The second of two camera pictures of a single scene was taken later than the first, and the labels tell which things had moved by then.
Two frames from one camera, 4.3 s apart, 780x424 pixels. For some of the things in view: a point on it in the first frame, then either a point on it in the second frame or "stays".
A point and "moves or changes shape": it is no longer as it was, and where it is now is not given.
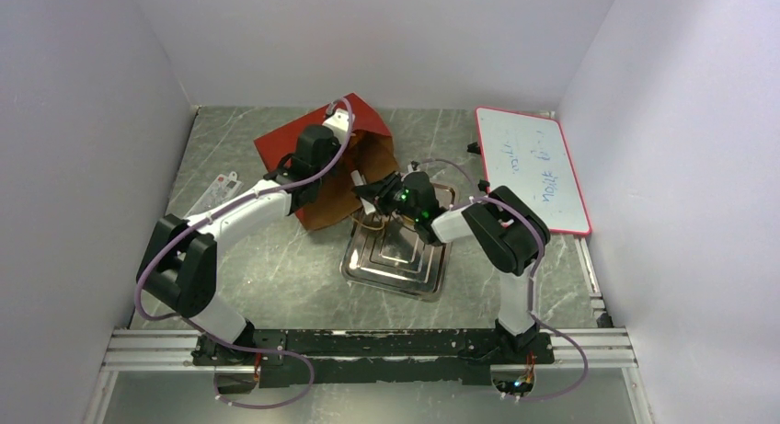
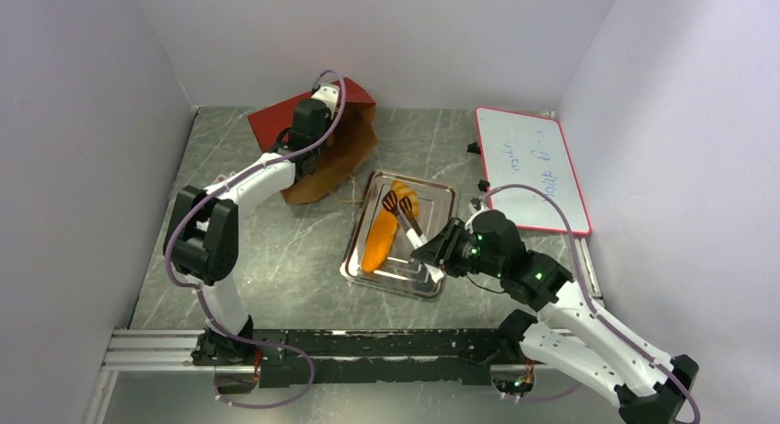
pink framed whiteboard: (529, 156) stays
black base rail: (322, 358) stays
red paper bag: (368, 154) moves or changes shape
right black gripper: (378, 189) → (440, 250)
